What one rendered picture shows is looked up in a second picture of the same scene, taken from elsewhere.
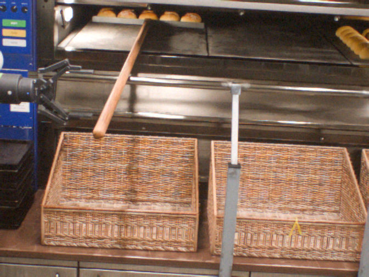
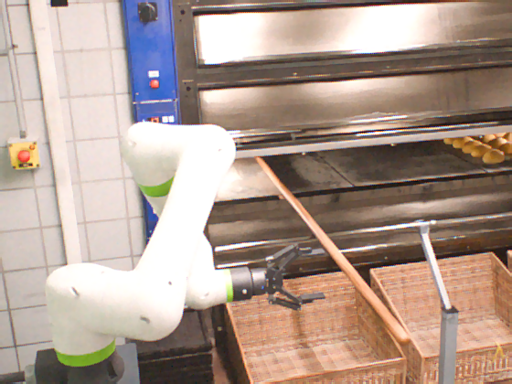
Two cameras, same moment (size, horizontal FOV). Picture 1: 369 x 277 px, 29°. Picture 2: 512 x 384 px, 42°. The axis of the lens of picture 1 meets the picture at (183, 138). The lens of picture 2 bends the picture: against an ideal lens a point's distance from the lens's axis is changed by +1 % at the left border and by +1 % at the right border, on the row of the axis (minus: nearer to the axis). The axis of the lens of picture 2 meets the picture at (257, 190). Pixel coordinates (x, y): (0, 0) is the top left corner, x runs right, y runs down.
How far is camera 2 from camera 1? 0.95 m
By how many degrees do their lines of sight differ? 11
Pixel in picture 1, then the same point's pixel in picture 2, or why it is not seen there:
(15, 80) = (247, 276)
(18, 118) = not seen: hidden behind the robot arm
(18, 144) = (187, 314)
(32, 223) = not seen: outside the picture
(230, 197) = (449, 342)
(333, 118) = (478, 228)
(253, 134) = (406, 255)
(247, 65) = (396, 191)
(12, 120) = not seen: hidden behind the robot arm
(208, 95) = (360, 225)
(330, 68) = (473, 180)
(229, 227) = (449, 369)
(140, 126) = (297, 267)
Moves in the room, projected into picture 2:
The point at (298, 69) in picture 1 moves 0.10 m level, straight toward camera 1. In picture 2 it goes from (444, 186) to (453, 195)
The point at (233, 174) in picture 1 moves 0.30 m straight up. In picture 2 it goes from (451, 319) to (456, 232)
